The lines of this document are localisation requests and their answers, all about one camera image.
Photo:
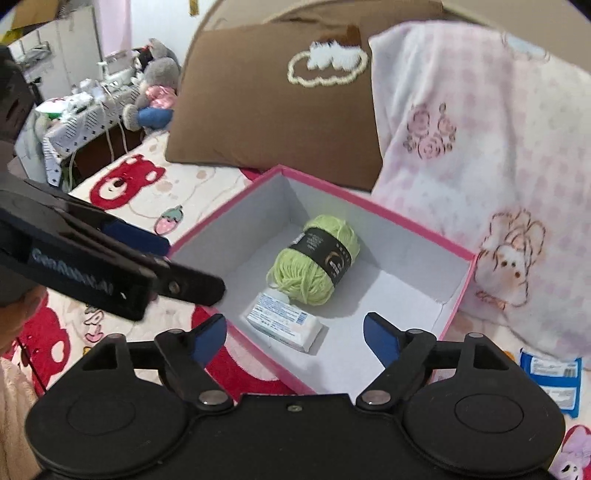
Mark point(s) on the white tissue packet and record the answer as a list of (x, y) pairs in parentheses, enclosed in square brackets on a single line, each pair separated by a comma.
[(281, 323)]

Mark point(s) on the grey plush toy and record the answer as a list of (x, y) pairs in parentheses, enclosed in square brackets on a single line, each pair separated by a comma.
[(159, 74)]

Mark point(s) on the person's left hand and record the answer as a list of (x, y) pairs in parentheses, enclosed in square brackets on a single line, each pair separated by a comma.
[(23, 318)]

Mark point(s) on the brown pillow with cloud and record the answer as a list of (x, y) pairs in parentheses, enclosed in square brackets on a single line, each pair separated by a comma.
[(258, 120)]

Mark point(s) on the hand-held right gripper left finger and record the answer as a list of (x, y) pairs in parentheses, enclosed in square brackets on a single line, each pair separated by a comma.
[(212, 339)]

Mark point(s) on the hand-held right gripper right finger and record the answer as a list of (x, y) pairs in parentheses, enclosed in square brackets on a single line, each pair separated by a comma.
[(378, 339)]

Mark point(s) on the yellow wall sticker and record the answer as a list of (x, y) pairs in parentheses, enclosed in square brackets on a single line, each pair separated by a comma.
[(194, 7)]

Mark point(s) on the beige headboard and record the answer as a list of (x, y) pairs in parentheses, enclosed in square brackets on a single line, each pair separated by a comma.
[(277, 9)]

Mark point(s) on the black white plush toy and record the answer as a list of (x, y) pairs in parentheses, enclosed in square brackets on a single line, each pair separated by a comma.
[(143, 57)]

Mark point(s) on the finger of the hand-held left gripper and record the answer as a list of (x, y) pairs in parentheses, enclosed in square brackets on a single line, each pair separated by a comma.
[(194, 286), (138, 237)]

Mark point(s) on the pink plaid pillow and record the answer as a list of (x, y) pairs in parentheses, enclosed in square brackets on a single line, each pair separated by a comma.
[(498, 161)]

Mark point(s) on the pink cardboard box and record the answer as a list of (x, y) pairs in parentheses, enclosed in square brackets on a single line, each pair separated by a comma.
[(392, 295)]

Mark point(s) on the green yarn ball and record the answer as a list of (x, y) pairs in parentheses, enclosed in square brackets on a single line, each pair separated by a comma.
[(300, 272)]

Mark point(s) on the blue wet wipes packet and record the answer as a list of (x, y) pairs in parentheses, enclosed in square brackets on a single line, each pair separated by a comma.
[(554, 383)]

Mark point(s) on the white cabinet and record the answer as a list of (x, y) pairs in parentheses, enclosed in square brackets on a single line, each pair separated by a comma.
[(69, 50)]

